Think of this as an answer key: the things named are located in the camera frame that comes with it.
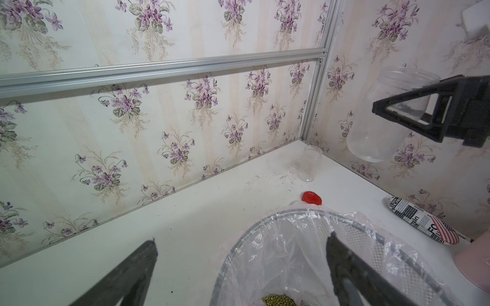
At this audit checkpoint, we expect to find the mesh bin with pink bag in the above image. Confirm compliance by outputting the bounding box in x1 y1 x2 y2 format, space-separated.
209 205 460 305

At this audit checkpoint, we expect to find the pink pen cup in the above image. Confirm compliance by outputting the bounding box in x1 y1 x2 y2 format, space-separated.
453 230 489 293

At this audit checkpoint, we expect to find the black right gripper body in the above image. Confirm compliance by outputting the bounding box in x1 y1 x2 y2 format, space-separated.
445 75 489 148

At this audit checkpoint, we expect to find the red jar lid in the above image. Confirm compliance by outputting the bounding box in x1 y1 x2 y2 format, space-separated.
301 191 322 206

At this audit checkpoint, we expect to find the white lid bean jar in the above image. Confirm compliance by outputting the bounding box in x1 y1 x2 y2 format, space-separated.
297 145 323 182

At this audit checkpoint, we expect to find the red lid bean jar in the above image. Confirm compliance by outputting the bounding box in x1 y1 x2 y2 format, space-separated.
347 66 441 163

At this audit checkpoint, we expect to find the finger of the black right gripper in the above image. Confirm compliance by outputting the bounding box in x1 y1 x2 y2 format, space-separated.
372 75 465 143

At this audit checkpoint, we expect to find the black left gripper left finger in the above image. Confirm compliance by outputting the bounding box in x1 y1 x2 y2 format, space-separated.
71 240 158 305

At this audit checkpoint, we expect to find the green mung beans pile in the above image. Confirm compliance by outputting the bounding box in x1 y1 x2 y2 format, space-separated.
262 294 296 306

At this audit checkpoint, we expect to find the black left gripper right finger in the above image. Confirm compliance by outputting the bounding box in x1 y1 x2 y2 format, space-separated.
326 232 415 305

